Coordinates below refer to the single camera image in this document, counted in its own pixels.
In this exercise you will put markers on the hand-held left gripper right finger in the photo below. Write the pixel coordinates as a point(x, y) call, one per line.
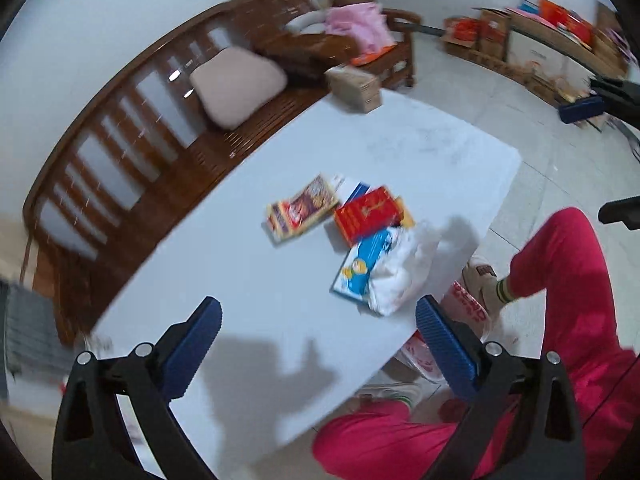
point(445, 345)

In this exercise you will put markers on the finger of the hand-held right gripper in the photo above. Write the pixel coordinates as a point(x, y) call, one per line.
point(622, 214)
point(582, 110)

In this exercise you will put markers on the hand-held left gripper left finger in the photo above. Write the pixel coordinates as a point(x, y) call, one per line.
point(197, 340)

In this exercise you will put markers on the red print plastic bag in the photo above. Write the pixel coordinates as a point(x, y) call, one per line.
point(465, 310)

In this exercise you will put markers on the yellow snack packet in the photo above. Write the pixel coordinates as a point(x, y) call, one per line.
point(300, 210)

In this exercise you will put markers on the white blue medicine box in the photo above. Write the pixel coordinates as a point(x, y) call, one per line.
point(352, 190)

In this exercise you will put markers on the beige slipper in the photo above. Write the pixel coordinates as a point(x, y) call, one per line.
point(477, 280)
point(390, 392)

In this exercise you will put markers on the white plastic bag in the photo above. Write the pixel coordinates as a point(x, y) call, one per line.
point(405, 270)

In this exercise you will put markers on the row of cardboard boxes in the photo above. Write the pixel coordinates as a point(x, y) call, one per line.
point(500, 35)

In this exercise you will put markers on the blue white cartoon packet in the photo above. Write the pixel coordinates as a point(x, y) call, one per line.
point(360, 265)

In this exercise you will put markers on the person's left leg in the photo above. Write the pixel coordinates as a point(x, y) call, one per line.
point(380, 445)

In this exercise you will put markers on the yellow flat packet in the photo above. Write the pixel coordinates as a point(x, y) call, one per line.
point(406, 215)

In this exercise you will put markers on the red flat box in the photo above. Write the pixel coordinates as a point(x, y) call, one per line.
point(365, 215)

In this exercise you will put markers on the grey ribbed object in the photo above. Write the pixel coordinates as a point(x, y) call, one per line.
point(30, 330)

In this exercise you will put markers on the wooden bench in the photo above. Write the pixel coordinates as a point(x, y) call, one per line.
point(165, 170)

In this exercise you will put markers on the black rod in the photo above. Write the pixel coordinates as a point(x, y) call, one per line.
point(425, 28)

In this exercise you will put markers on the orange packet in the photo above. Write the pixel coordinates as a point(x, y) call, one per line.
point(372, 56)

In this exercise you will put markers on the brown cardboard box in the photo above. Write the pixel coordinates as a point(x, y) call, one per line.
point(355, 87)

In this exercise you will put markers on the pink cloth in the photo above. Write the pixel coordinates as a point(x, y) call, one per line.
point(360, 25)

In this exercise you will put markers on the beige cushion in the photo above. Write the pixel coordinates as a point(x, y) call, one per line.
point(235, 85)

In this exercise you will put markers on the white cloth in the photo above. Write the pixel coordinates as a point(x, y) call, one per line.
point(305, 22)

